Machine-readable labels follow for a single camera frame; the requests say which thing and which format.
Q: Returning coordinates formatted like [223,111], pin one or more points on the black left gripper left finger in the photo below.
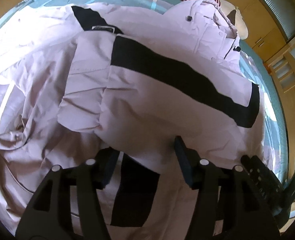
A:
[48,214]

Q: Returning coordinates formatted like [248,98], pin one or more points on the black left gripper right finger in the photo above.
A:
[228,205]

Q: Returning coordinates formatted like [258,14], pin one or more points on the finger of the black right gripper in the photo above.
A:
[264,179]

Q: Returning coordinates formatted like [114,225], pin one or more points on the pink and black jacket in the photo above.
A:
[77,79]

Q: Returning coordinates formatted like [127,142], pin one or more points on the plaid bed sheet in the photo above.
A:
[251,65]

